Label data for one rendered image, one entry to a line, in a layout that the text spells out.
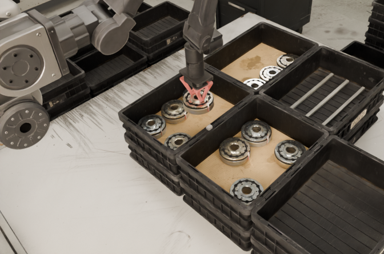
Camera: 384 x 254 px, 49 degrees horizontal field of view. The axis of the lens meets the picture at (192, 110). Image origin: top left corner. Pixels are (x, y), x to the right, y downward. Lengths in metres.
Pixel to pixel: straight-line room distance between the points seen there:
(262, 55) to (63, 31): 1.15
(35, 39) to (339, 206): 0.94
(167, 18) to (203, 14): 1.73
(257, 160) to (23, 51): 0.85
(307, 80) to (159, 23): 1.37
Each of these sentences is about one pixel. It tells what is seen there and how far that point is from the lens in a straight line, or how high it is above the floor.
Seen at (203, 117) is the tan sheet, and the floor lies 0.83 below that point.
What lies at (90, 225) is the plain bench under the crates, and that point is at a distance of 1.48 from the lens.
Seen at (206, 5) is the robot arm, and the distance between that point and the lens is 1.13.
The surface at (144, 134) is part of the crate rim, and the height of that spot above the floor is 0.93.
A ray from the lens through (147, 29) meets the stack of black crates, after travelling 2.77.
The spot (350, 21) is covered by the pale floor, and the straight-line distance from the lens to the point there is 3.81.
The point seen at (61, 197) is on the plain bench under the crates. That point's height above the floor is 0.70.
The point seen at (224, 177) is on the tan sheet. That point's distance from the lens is 1.35.
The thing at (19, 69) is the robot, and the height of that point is 1.45.
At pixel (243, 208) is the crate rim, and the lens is 1.16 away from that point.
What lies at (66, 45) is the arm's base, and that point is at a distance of 0.86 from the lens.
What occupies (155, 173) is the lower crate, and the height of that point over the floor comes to 0.72.
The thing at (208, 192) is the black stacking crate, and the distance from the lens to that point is 1.26.
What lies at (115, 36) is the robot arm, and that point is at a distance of 0.91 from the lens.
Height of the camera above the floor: 1.88
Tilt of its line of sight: 42 degrees down
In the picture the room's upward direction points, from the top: 6 degrees counter-clockwise
